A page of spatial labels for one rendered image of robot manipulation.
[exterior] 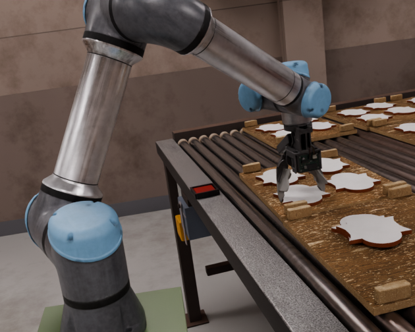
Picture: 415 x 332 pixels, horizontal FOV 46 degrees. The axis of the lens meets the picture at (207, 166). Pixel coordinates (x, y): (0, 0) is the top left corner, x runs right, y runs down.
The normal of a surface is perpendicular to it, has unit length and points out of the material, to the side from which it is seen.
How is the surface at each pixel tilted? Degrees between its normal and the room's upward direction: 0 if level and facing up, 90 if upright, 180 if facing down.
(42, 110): 90
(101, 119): 93
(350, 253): 0
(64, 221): 11
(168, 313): 4
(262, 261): 0
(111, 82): 93
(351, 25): 90
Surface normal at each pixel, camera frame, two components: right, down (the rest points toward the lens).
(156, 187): 0.12, 0.26
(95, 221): -0.02, -0.90
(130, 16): -0.42, 0.45
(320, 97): 0.57, 0.22
